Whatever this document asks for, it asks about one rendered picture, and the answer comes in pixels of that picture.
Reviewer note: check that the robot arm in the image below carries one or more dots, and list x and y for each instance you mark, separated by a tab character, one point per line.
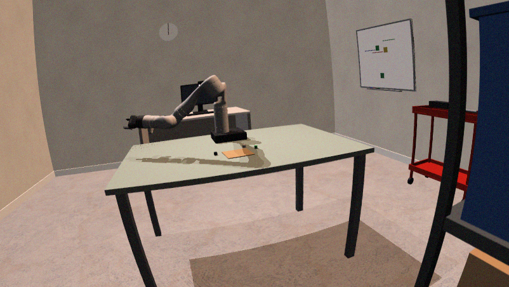
214	88

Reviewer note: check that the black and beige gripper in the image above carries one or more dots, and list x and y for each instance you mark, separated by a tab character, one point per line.
139	122

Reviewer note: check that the orange square mat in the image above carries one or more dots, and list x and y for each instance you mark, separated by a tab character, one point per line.
238	153

